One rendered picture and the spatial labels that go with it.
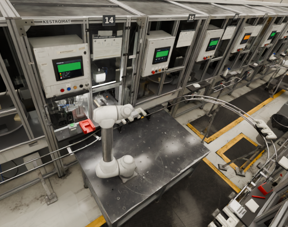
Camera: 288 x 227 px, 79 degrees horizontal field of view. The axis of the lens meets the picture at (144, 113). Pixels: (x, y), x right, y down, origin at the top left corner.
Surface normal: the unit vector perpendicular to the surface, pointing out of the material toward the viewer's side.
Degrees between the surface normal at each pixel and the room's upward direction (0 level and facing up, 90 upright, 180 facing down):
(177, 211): 0
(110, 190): 0
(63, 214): 0
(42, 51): 90
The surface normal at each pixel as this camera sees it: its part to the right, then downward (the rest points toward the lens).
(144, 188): 0.15, -0.74
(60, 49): 0.59, 0.60
